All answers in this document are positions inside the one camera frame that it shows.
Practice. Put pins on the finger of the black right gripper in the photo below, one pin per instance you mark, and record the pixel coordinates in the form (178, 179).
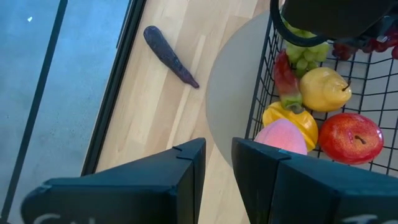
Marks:
(382, 31)

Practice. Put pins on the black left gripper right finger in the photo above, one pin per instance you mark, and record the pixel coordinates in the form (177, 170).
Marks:
(311, 193)

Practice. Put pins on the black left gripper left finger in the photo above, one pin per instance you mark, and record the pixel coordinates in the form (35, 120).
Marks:
(124, 196)

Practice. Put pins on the red grape bunch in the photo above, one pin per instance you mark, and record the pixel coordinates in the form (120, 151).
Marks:
(342, 51)

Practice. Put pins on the green grape bunch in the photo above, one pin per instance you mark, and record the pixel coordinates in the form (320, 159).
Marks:
(308, 56)

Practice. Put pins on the pink peach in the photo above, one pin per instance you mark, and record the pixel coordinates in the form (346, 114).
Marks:
(280, 137)

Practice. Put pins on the red apple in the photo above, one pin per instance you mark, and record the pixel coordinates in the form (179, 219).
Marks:
(348, 140)

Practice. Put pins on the yellow bell pepper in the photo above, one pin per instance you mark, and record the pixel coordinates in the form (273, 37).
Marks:
(309, 127)

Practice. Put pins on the yellow pear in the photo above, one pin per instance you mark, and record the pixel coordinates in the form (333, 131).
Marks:
(323, 90)

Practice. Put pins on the purple eggplant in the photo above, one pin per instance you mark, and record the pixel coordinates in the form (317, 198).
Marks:
(168, 56)

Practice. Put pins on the grey round mat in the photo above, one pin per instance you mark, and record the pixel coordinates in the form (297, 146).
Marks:
(233, 93)

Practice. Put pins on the black table frame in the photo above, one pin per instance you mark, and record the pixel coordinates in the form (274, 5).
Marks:
(110, 93)

